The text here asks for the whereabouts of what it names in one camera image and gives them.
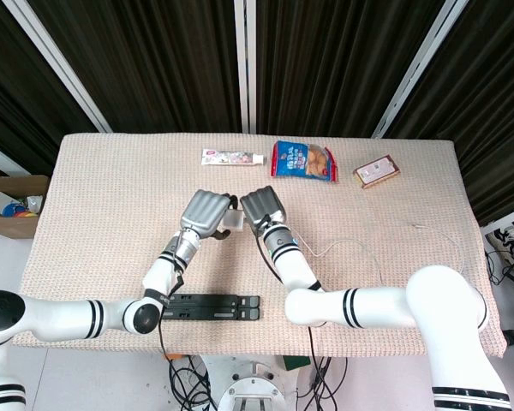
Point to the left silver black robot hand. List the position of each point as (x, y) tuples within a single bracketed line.
[(203, 212)]

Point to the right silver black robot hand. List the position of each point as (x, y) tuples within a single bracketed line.
[(263, 207)]

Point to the white cube charger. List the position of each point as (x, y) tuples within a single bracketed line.
[(234, 220)]

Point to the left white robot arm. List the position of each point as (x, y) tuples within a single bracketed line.
[(60, 317)]

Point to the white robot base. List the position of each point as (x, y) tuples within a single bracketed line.
[(250, 385)]

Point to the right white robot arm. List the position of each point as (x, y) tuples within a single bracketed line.
[(381, 306)]

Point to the white toothpaste tube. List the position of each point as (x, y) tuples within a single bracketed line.
[(227, 157)]

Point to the blue snack bag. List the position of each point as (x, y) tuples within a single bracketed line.
[(302, 160)]

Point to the beige waffle tablecloth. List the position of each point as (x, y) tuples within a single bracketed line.
[(111, 214)]

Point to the black folding laptop stand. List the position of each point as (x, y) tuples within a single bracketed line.
[(214, 306)]

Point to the brown biscuit packet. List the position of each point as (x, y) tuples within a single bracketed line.
[(377, 171)]

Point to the dark pleated curtain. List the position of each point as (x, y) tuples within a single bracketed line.
[(154, 64)]

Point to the cardboard box of clutter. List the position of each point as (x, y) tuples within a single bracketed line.
[(13, 205)]

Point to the black and white shoe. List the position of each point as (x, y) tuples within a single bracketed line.
[(512, 246)]

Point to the white double frame post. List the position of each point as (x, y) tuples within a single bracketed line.
[(245, 64)]

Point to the white slanted frame post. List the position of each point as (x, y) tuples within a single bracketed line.
[(424, 64), (60, 68)]

